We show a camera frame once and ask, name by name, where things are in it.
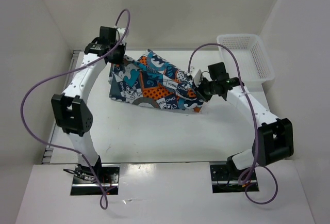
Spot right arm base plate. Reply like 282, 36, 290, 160
209, 162, 259, 194

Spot purple cable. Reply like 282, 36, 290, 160
187, 43, 279, 205
20, 9, 131, 210

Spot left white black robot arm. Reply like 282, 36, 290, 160
51, 26, 129, 183

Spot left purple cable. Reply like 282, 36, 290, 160
20, 9, 131, 210

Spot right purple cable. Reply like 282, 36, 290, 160
187, 43, 279, 205

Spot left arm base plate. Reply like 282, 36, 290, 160
64, 164, 120, 196

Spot colourful patterned shorts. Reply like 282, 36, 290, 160
109, 49, 205, 113

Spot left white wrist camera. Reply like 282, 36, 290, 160
115, 26, 129, 41

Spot white plastic mesh basket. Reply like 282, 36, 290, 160
217, 34, 275, 85

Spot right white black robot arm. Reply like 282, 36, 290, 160
192, 62, 294, 179

